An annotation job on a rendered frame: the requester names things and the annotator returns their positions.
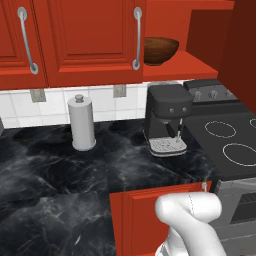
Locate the brown wooden bowl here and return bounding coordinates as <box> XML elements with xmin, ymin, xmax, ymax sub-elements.
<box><xmin>143</xmin><ymin>36</ymin><xmax>180</xmax><ymax>67</ymax></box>

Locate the red base cabinet door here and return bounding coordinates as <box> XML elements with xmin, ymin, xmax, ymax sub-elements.
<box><xmin>109</xmin><ymin>180</ymin><xmax>213</xmax><ymax>256</ymax></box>

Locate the red upper cabinet door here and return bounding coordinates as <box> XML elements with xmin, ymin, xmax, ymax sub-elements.
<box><xmin>32</xmin><ymin>0</ymin><xmax>148</xmax><ymax>89</ymax></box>
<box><xmin>0</xmin><ymin>0</ymin><xmax>49</xmax><ymax>91</ymax></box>

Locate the open red cabinet shelf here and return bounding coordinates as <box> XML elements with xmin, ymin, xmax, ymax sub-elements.
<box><xmin>142</xmin><ymin>0</ymin><xmax>236</xmax><ymax>83</ymax></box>

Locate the open red cabinet door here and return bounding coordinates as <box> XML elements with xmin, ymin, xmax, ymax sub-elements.
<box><xmin>217</xmin><ymin>0</ymin><xmax>256</xmax><ymax>115</ymax></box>

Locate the dark grey coffee machine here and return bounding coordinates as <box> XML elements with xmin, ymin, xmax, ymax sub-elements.
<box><xmin>143</xmin><ymin>83</ymin><xmax>195</xmax><ymax>158</ymax></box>

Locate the white paper towel holder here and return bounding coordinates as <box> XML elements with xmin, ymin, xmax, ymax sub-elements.
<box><xmin>67</xmin><ymin>94</ymin><xmax>97</xmax><ymax>152</ymax></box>

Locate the black electric stove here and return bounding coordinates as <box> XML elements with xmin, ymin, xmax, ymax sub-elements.
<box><xmin>182</xmin><ymin>78</ymin><xmax>256</xmax><ymax>256</ymax></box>

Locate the grey wall power socket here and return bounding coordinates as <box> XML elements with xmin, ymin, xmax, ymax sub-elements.
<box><xmin>29</xmin><ymin>88</ymin><xmax>47</xmax><ymax>103</ymax></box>
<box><xmin>112</xmin><ymin>84</ymin><xmax>127</xmax><ymax>99</ymax></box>

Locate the silver cabinet door handle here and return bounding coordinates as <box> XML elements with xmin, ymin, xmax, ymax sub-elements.
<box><xmin>131</xmin><ymin>6</ymin><xmax>143</xmax><ymax>71</ymax></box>
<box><xmin>17</xmin><ymin>6</ymin><xmax>40</xmax><ymax>75</ymax></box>

